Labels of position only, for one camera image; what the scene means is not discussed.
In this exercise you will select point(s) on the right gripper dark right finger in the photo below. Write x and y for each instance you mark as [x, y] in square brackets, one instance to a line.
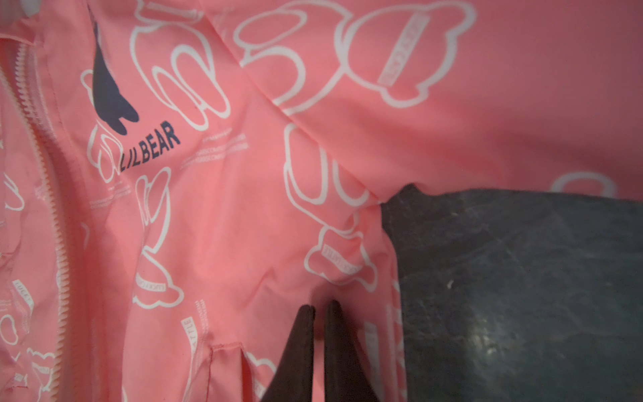
[344, 377]

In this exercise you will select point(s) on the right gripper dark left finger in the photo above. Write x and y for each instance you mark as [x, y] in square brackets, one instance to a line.
[294, 374]

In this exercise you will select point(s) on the pink hooded rain jacket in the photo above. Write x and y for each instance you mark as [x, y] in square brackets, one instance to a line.
[178, 178]

